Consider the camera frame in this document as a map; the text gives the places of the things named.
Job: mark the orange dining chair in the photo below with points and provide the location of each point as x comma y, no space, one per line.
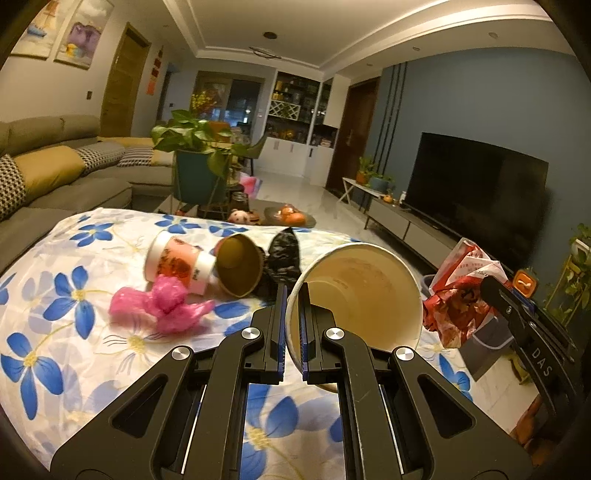
222,131

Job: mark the large paper bowl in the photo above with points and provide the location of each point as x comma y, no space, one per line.
364,295

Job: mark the brown paper cup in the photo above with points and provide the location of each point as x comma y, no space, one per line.
240,265

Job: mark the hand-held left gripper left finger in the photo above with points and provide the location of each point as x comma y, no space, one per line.
231,369

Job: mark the dark wooden door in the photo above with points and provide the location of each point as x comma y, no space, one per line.
353,134

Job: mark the white folding side table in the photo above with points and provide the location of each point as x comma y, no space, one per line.
353,183

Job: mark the sailboat painting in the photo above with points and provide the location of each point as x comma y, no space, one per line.
39,27

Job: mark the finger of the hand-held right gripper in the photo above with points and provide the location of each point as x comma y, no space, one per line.
503,300
554,330

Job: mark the red white plastic bag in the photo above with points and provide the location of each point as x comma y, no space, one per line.
457,300

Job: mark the black plastic bag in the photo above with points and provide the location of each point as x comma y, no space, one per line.
282,256

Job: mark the yellow flowers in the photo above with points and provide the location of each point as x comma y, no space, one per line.
203,99

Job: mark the white red printed paper cup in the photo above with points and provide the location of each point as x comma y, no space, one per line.
178,267

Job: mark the houndstooth cushion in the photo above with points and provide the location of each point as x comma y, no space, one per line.
9,184

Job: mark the plate of oranges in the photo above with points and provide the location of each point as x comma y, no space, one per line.
288,216

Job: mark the dark coffee table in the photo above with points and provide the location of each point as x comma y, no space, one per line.
161,205

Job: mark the black white patterned cushion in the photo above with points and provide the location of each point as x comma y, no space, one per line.
136,157
99,155

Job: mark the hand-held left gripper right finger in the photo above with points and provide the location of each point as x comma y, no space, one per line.
355,369

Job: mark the small orange ornament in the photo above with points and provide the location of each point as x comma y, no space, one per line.
388,199

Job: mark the pink plastic bag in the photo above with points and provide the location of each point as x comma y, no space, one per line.
161,307

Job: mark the blue floral cloth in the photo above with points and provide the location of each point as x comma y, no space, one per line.
92,369

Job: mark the pink gift bag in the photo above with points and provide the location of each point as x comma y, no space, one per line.
251,184

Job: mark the grey television cabinet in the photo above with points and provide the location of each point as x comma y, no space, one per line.
415,228

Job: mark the flat yellow cushion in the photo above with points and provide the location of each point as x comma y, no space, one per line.
122,141

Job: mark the red wall hangings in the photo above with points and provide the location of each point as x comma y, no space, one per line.
154,74

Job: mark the black television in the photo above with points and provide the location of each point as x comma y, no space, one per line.
480,198

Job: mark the glass sliding door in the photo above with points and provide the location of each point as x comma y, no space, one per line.
240,99

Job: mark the pothos in teal planter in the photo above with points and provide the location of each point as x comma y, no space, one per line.
196,170

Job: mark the light wooden door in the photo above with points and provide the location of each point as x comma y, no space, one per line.
124,87

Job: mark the grey dining chair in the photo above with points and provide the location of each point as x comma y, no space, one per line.
256,152

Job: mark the orange retro speaker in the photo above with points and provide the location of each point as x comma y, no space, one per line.
526,282

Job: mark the plant in orange pot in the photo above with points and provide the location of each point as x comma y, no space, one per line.
364,171

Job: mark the grey plastic bin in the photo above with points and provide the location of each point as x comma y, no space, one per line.
489,344

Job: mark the plant in teal bowl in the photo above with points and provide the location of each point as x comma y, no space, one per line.
381,183

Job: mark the trailing plant on gold stand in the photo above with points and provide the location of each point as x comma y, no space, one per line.
577,258

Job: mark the purple painting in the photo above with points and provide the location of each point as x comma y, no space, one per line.
83,34

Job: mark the white display cabinet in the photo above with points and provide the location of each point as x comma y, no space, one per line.
295,152

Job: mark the pink pig toy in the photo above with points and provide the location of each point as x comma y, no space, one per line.
241,216

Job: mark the large yellow cushion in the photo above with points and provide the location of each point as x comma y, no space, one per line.
46,167

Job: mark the grey sofa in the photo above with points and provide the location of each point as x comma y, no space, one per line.
55,131

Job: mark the glass jar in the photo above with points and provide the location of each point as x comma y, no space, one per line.
238,204

